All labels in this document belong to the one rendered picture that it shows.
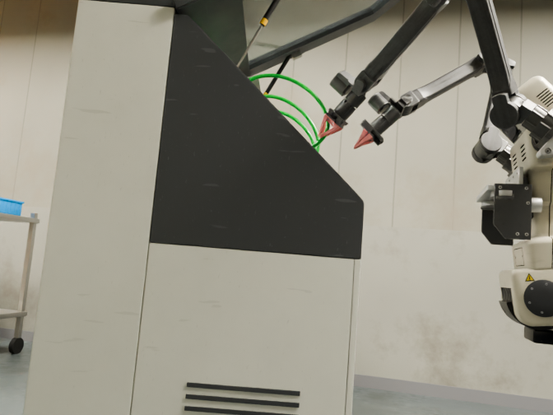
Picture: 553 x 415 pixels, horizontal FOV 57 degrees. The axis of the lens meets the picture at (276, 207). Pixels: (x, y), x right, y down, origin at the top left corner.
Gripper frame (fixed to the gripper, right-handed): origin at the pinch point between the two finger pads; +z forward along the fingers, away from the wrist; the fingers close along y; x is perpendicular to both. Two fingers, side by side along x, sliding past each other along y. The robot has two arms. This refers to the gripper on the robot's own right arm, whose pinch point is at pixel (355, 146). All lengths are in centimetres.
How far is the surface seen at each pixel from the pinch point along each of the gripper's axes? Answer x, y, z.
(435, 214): -176, -30, -28
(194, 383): 56, -33, 79
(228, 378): 54, -38, 72
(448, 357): -175, -105, 31
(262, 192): 53, -5, 33
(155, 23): 61, 51, 24
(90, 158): 65, 32, 62
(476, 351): -175, -113, 14
